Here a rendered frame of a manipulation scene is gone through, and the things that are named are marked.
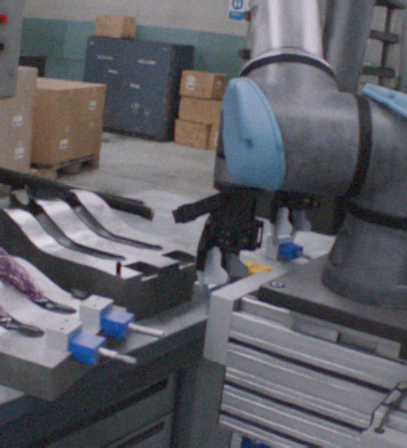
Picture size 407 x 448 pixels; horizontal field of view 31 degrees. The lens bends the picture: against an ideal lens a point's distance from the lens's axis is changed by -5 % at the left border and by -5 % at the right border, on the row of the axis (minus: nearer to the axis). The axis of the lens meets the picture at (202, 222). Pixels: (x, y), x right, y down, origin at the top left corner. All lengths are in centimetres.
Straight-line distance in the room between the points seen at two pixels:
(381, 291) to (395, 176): 13
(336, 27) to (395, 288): 46
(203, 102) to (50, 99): 264
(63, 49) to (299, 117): 902
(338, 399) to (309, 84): 36
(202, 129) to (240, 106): 734
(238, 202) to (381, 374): 54
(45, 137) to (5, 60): 384
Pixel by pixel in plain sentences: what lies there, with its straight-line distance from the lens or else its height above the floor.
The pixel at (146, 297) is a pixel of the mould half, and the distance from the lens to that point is 131.
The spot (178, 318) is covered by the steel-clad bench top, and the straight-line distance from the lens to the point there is 134.
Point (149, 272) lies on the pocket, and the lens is 134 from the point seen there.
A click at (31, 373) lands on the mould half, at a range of 103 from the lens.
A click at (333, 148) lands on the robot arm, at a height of 120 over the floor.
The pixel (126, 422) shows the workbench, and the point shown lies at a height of 60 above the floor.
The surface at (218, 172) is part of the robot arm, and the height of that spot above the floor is 107.
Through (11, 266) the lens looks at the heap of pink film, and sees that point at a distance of 122.
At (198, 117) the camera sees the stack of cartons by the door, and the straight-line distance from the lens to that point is 814.
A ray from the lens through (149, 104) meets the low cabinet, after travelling 831.
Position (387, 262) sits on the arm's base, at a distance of 81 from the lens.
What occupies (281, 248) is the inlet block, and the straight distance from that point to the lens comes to 173.
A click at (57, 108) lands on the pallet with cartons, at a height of 59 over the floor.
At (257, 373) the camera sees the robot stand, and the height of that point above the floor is 91.
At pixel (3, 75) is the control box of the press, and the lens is 211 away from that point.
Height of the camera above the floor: 131
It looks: 15 degrees down
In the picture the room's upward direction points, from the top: 6 degrees clockwise
